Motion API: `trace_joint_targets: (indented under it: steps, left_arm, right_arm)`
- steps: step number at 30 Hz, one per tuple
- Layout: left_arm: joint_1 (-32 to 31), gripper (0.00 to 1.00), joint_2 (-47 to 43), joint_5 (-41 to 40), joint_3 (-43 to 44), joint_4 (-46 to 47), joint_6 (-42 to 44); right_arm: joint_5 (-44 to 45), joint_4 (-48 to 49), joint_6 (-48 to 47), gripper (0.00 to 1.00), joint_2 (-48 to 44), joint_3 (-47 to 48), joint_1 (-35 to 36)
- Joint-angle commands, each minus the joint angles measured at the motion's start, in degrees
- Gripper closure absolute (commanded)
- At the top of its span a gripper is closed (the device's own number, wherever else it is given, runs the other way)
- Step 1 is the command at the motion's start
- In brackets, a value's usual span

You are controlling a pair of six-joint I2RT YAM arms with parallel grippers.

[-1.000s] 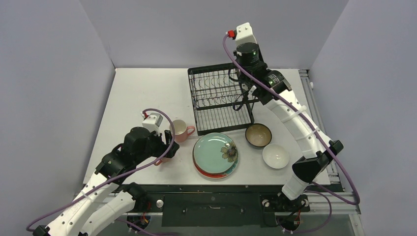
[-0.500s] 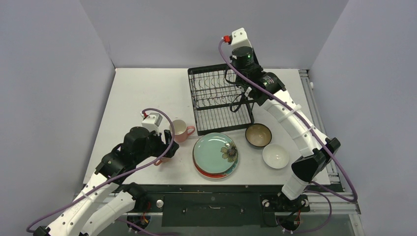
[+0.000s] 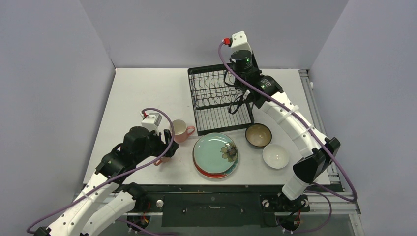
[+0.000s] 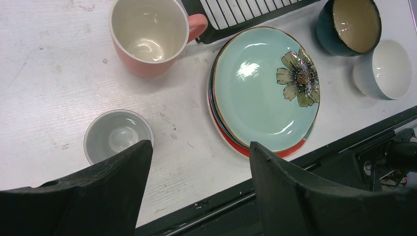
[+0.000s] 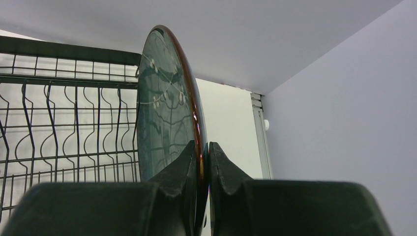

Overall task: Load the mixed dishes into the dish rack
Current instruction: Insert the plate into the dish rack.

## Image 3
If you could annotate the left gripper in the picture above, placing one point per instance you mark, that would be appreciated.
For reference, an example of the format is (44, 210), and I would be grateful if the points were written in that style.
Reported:
(163, 146)

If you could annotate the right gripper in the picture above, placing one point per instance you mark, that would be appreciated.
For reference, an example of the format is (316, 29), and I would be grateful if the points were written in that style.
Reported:
(240, 96)

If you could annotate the small orange mug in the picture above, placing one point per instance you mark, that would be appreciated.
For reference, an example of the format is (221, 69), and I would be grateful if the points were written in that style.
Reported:
(162, 160)

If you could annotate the black wire dish rack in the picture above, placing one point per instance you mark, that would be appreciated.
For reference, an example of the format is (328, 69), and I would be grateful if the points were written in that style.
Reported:
(217, 105)

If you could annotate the light green flower plate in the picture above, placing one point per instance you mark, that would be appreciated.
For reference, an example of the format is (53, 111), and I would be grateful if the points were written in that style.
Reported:
(215, 153)

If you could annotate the red teal plate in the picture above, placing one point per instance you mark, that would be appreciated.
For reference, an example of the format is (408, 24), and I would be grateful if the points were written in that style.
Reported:
(217, 176)

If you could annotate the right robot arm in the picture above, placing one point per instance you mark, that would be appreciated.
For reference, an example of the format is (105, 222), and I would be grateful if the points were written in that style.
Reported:
(269, 97)

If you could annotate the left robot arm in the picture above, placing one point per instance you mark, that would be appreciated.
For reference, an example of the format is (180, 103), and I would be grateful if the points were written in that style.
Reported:
(83, 217)

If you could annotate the large pink mug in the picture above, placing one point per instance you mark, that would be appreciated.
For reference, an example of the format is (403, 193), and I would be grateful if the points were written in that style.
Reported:
(181, 130)

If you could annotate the brown black bowl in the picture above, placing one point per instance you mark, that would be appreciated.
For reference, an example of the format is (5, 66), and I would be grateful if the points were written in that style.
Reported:
(258, 135)

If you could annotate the white bowl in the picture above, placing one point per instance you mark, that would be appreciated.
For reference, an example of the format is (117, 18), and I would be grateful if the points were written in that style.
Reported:
(275, 156)

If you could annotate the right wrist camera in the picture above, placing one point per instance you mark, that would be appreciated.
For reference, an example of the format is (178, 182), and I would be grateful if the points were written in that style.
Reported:
(237, 42)

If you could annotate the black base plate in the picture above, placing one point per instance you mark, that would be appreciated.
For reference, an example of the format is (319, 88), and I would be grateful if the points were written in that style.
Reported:
(222, 206)

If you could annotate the aluminium rail right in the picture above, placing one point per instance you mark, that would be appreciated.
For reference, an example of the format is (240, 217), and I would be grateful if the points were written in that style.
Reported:
(340, 206)

